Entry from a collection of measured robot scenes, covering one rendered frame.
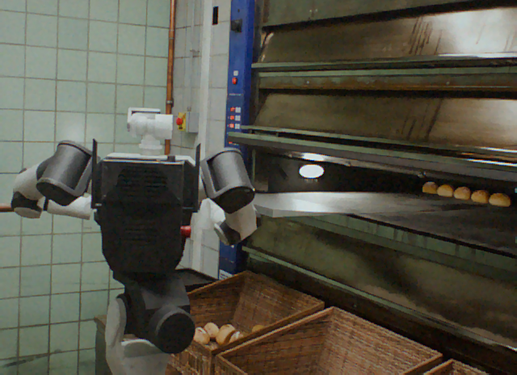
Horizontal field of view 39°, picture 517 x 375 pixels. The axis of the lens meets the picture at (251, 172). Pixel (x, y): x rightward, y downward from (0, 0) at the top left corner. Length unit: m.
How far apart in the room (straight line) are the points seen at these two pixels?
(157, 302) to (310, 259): 1.03
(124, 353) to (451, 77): 1.23
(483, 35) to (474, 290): 0.73
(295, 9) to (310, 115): 0.45
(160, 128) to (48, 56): 1.81
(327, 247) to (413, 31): 0.86
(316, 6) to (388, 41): 0.47
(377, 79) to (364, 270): 0.65
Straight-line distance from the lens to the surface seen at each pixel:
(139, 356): 2.09
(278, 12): 3.11
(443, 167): 2.09
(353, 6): 2.71
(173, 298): 1.95
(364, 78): 2.60
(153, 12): 3.94
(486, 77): 2.20
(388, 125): 2.47
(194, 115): 3.63
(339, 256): 2.71
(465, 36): 2.27
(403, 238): 2.43
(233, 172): 1.95
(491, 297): 2.22
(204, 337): 3.03
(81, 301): 3.94
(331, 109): 2.74
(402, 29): 2.49
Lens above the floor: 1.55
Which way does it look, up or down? 5 degrees down
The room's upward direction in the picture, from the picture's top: 3 degrees clockwise
